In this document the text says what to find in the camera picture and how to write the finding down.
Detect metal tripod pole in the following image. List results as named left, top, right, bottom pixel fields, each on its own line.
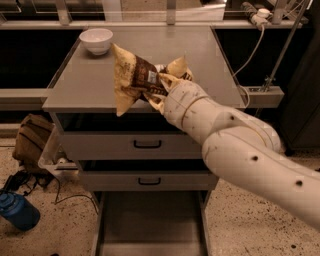
left=248, top=0, right=312, bottom=118

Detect blue water jug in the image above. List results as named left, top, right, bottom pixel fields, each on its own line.
left=0, top=192, right=40, bottom=231

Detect grey drawer cabinet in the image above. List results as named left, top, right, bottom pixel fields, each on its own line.
left=42, top=25, right=248, bottom=256

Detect clear plastic bin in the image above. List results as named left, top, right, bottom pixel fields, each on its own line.
left=38, top=127, right=79, bottom=181

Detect top grey drawer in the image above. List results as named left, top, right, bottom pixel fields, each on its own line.
left=56, top=113, right=201, bottom=160

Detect brown chip bag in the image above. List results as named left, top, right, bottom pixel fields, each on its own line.
left=111, top=44, right=194, bottom=117

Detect middle grey drawer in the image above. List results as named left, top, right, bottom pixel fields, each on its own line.
left=78, top=159, right=218, bottom=191

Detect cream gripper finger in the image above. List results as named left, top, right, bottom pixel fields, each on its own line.
left=159, top=73, right=181, bottom=91
left=143, top=93, right=166, bottom=115

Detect bottom grey open drawer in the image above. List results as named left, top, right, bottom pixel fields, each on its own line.
left=90, top=191, right=212, bottom=256

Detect white power cable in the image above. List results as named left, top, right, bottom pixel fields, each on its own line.
left=231, top=23, right=266, bottom=110

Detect white ceramic bowl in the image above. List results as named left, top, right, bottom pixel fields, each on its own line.
left=79, top=28, right=113, bottom=55

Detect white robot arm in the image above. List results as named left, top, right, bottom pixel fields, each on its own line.
left=159, top=73, right=320, bottom=230

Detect brown backpack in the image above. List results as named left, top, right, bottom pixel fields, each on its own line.
left=12, top=114, right=54, bottom=174

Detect black floor cables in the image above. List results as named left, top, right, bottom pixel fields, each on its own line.
left=1, top=169, right=100, bottom=215

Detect white power adapter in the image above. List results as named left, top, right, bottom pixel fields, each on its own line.
left=241, top=2, right=270, bottom=30

